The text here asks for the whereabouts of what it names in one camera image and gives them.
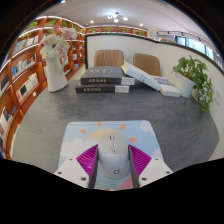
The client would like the thick white book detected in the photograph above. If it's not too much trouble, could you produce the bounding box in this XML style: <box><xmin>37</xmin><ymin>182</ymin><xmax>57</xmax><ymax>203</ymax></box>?
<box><xmin>120</xmin><ymin>60</ymin><xmax>164</xmax><ymax>92</ymax></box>

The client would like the white wall socket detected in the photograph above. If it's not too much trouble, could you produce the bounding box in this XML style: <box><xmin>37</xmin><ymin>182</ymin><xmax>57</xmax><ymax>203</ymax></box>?
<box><xmin>213</xmin><ymin>89</ymin><xmax>223</xmax><ymax>106</ymax></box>

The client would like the dark hardcover book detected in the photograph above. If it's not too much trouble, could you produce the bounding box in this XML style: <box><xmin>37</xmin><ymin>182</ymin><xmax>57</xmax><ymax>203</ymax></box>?
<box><xmin>74</xmin><ymin>82</ymin><xmax>130</xmax><ymax>94</ymax></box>
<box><xmin>80</xmin><ymin>66</ymin><xmax>136</xmax><ymax>86</ymax></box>

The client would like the tan upholstered chair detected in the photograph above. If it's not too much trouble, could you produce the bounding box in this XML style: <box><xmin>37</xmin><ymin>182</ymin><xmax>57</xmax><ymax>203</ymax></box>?
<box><xmin>132</xmin><ymin>52</ymin><xmax>162</xmax><ymax>78</ymax></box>
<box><xmin>93</xmin><ymin>49</ymin><xmax>125</xmax><ymax>69</ymax></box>

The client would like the pastel sun-print mouse pad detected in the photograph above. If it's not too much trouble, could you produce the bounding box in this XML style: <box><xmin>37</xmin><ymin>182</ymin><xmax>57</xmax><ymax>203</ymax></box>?
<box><xmin>58</xmin><ymin>119</ymin><xmax>164</xmax><ymax>192</ymax></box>

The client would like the white vase with pink flowers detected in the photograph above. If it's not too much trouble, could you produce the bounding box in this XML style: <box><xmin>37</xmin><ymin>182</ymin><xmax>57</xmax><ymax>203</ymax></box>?
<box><xmin>39</xmin><ymin>25</ymin><xmax>78</xmax><ymax>93</ymax></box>

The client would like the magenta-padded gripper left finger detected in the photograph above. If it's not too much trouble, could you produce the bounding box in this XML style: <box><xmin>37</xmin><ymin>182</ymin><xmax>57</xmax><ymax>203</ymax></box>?
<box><xmin>54</xmin><ymin>144</ymin><xmax>100</xmax><ymax>190</ymax></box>

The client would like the green plant in white pot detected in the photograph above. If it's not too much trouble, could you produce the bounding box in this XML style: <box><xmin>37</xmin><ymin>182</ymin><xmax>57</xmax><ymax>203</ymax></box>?
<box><xmin>172</xmin><ymin>55</ymin><xmax>214</xmax><ymax>116</ymax></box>

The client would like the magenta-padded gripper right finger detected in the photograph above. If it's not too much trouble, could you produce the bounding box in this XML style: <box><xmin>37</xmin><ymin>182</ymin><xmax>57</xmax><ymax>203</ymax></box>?
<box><xmin>127</xmin><ymin>144</ymin><xmax>174</xmax><ymax>188</ymax></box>

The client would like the blue and white book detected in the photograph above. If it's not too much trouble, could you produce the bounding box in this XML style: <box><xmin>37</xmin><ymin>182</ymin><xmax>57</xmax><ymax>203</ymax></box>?
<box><xmin>153</xmin><ymin>75</ymin><xmax>182</xmax><ymax>98</ymax></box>

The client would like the orange wooden bookshelf unit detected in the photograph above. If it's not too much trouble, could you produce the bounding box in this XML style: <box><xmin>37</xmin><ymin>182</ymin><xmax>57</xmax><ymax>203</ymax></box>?
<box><xmin>0</xmin><ymin>14</ymin><xmax>148</xmax><ymax>159</ymax></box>

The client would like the ceiling light cluster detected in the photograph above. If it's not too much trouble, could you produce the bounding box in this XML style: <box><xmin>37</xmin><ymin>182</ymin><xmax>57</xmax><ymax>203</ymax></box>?
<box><xmin>106</xmin><ymin>12</ymin><xmax>129</xmax><ymax>24</ymax></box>

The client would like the white computer mouse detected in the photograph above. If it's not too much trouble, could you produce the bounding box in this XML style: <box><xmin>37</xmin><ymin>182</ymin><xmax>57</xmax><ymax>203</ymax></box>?
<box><xmin>97</xmin><ymin>133</ymin><xmax>130</xmax><ymax>179</ymax></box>

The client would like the window with curtains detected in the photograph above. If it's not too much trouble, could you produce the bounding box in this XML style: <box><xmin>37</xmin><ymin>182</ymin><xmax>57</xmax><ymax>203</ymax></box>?
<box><xmin>156</xmin><ymin>29</ymin><xmax>224</xmax><ymax>68</ymax></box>

